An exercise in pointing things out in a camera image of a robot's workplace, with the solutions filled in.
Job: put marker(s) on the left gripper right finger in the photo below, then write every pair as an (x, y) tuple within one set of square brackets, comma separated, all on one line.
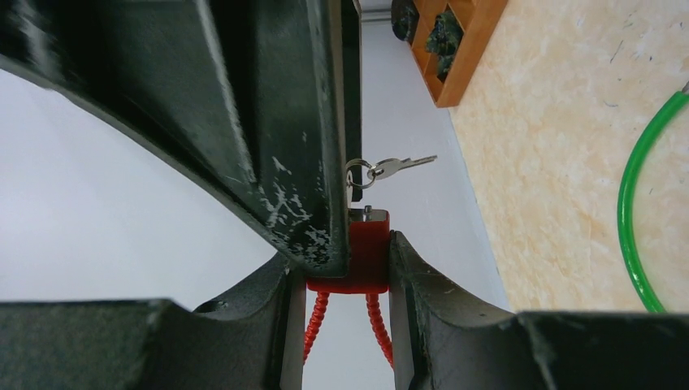
[(444, 337)]

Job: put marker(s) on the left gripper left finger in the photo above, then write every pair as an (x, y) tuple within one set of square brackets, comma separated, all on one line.
[(249, 337)]

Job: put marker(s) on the orange wooden compartment tray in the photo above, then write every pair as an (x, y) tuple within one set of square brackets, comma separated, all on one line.
[(478, 21)]

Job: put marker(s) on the green cable lock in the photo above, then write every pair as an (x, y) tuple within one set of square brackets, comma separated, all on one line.
[(674, 106)]

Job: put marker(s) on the dark green flower right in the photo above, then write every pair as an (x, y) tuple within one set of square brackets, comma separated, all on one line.
[(443, 41)]

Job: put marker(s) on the silver key pair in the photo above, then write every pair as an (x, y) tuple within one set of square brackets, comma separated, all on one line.
[(380, 170)]

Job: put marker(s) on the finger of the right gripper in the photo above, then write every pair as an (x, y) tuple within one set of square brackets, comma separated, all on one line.
[(352, 64), (248, 99)]

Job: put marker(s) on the dark green flower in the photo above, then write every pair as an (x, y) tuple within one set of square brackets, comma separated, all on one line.
[(404, 19), (443, 41)]

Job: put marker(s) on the red cable padlock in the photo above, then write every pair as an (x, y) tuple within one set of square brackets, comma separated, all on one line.
[(368, 275)]

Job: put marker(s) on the dark green flower left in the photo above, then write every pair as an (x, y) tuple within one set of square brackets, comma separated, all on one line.
[(404, 19)]

